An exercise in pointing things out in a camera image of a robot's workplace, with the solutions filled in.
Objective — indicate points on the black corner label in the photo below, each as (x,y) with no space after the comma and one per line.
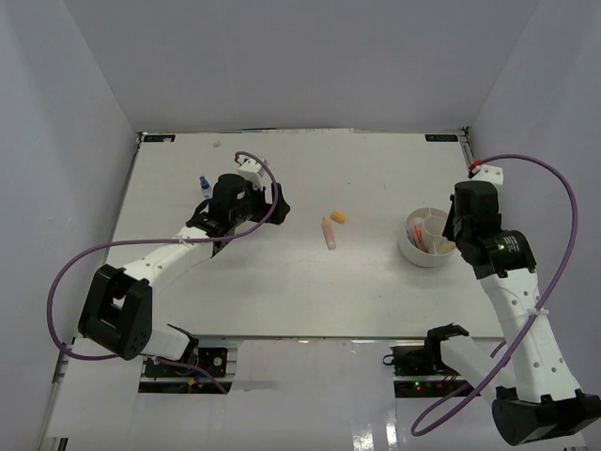
(159,138)
(441,138)

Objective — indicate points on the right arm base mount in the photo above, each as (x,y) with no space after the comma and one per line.
(418,371)

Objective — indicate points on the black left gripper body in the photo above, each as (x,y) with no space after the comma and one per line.
(265,209)

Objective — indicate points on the right black corner label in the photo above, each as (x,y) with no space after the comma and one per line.
(441,138)

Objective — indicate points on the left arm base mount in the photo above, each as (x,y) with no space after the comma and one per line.
(208,369)

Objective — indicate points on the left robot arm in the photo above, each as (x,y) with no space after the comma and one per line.
(118,310)

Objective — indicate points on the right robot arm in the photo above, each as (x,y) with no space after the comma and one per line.
(543,400)

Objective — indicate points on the white round desk organizer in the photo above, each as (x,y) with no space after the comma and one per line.
(431,222)

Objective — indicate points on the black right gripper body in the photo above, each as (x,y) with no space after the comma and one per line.
(453,226)

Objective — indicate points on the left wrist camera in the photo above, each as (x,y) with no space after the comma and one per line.
(251,170)

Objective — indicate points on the blue spray bottle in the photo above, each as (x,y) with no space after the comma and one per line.
(205,187)

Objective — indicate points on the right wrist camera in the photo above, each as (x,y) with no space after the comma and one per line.
(486,172)

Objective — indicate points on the left black corner label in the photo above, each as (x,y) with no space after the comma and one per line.
(159,138)

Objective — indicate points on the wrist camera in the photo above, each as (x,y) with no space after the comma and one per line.
(486,172)
(251,170)

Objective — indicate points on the yellow highlighter pen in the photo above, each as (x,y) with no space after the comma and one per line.
(446,246)

